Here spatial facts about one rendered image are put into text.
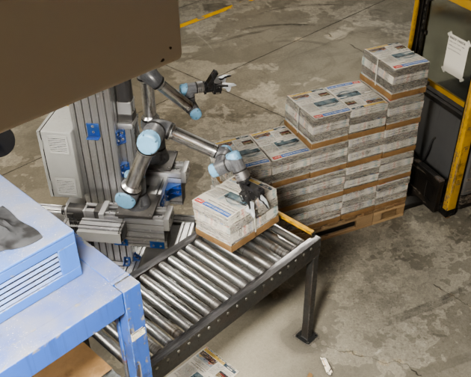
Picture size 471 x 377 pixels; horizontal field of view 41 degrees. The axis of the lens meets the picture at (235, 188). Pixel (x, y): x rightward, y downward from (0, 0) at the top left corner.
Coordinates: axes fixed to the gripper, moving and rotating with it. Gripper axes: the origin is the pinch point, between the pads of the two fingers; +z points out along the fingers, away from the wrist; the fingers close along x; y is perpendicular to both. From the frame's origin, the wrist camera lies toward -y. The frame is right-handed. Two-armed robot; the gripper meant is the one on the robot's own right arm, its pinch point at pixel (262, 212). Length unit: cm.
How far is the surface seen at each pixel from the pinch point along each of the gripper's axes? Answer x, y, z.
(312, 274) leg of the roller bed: -22, 11, 50
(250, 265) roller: 15.1, 8.5, 22.8
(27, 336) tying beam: 146, -59, -25
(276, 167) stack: -67, 57, -4
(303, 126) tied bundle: -95, 48, -20
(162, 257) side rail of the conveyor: 44, 39, 1
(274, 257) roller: 1.9, 4.3, 25.8
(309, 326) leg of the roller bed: -22, 35, 87
